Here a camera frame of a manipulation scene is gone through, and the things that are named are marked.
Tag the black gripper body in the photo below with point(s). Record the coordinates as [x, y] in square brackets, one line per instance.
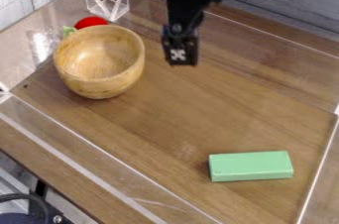
[181, 47]

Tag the wooden bowl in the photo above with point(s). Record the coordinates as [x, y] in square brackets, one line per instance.
[101, 60]

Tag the clear acrylic corner bracket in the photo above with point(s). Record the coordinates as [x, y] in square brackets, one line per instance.
[111, 10]

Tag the black table clamp mount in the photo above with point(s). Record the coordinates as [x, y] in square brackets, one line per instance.
[45, 212]

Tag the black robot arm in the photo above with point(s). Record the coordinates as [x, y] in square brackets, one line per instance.
[181, 30]

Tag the red plush strawberry toy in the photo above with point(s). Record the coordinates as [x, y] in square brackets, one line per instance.
[83, 23]

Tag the green rectangular block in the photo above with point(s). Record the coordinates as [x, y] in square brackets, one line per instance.
[250, 166]

